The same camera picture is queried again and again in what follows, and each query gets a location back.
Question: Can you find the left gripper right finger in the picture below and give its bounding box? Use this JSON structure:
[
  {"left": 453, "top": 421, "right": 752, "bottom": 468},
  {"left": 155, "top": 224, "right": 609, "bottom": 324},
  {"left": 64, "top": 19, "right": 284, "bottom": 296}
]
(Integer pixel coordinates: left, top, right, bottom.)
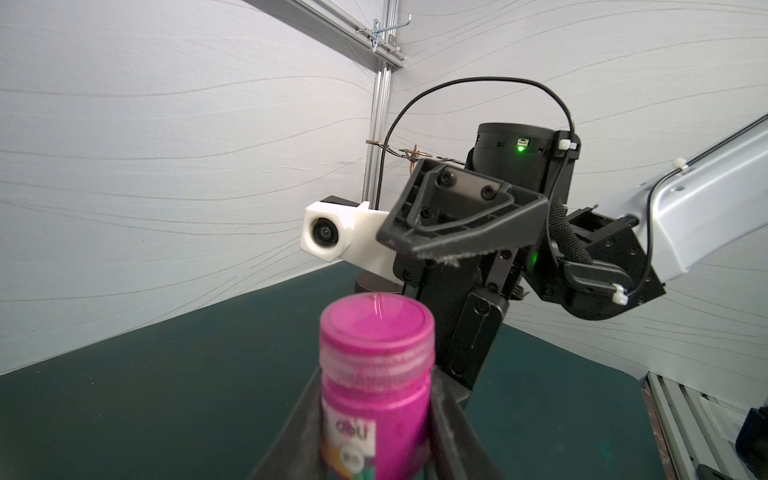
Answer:
[{"left": 427, "top": 369, "right": 504, "bottom": 480}]

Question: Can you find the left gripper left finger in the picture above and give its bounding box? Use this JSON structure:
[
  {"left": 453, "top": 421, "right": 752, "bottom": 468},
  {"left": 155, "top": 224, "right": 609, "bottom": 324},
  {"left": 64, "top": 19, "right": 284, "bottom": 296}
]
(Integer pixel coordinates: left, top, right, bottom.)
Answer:
[{"left": 248, "top": 368, "right": 327, "bottom": 480}]

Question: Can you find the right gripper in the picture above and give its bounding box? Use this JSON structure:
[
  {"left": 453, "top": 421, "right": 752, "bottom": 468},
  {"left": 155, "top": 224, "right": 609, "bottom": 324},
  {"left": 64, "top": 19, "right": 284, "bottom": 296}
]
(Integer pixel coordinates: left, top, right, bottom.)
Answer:
[{"left": 376, "top": 159, "right": 631, "bottom": 390}]

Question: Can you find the magenta paint jar back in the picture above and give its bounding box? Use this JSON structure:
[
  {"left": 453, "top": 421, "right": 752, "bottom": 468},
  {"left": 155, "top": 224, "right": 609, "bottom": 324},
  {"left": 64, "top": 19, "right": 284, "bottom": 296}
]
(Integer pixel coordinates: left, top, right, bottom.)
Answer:
[{"left": 320, "top": 376, "right": 431, "bottom": 479}]

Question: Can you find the magenta lid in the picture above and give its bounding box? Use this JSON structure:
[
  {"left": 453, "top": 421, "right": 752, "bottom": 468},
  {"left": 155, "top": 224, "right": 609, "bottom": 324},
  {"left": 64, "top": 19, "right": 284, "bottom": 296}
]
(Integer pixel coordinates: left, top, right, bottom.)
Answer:
[{"left": 319, "top": 293, "right": 436, "bottom": 392}]

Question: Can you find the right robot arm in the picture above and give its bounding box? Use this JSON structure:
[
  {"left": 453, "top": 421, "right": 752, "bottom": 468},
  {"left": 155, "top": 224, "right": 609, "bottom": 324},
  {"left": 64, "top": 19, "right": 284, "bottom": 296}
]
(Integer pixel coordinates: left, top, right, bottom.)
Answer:
[{"left": 376, "top": 118, "right": 767, "bottom": 389}]

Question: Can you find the green table mat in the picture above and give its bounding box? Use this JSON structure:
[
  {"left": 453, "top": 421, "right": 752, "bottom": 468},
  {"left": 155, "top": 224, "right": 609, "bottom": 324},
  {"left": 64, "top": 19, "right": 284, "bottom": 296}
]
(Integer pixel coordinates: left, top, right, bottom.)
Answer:
[{"left": 1, "top": 264, "right": 664, "bottom": 479}]

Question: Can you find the metal hook tree stand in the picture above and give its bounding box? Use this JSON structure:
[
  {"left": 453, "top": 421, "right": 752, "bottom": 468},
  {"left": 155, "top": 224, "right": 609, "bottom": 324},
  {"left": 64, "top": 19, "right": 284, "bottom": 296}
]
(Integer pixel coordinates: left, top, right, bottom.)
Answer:
[{"left": 355, "top": 140, "right": 431, "bottom": 294}]

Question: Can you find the metal hook right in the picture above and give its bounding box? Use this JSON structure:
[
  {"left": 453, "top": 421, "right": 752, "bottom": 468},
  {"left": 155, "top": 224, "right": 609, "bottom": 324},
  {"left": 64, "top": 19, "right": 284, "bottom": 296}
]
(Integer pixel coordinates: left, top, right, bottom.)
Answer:
[{"left": 368, "top": 15, "right": 412, "bottom": 53}]

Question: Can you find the aluminium top crossbar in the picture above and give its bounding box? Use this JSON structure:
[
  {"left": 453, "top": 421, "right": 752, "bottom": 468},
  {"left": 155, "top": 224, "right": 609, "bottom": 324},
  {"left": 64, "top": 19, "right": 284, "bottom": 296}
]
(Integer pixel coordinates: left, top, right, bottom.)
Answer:
[{"left": 245, "top": 1, "right": 406, "bottom": 70}]

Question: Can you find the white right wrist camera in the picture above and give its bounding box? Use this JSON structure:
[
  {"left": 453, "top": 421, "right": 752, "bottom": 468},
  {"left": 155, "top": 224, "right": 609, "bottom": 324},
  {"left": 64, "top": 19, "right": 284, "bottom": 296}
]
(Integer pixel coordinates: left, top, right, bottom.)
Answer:
[{"left": 300, "top": 199, "right": 402, "bottom": 285}]

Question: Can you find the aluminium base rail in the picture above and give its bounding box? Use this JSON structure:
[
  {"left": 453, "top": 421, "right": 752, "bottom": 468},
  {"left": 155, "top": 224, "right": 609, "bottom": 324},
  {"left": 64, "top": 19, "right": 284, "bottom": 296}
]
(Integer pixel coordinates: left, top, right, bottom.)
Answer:
[{"left": 642, "top": 372, "right": 767, "bottom": 479}]

